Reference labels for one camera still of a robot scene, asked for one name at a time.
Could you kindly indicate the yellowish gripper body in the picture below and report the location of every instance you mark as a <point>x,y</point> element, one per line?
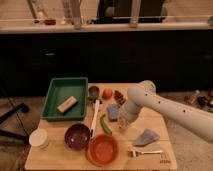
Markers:
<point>122,123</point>

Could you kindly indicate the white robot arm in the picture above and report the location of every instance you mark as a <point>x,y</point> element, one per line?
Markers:
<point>144,94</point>

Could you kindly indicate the green plastic tray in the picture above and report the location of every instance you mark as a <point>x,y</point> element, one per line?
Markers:
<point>60,89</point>

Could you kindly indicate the blue sponge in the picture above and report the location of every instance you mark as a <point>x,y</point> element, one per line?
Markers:
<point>113,110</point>

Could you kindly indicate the blue grey cloth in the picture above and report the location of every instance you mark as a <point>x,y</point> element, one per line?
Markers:
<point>147,137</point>

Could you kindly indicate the silver fork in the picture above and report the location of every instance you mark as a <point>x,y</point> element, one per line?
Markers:
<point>134,153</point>

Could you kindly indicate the orange tomato fruit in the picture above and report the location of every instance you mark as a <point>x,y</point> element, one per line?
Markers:
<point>107,93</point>

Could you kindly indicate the orange bowl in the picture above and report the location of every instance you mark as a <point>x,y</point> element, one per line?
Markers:
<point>102,150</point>

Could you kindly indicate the small green cup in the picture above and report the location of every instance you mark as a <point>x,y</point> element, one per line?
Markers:
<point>94,92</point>

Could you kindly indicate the purple bowl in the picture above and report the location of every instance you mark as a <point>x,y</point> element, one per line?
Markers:
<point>77,136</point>

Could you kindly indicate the wooden block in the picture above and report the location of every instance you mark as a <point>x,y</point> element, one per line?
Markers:
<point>63,107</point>

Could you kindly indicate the white paper cup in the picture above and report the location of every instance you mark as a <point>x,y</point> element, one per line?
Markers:
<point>39,138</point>

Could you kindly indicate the black cabinet counter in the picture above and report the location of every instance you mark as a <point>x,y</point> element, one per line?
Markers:
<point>175,60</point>

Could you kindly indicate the office chair base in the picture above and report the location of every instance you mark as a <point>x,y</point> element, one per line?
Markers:
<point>14,111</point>

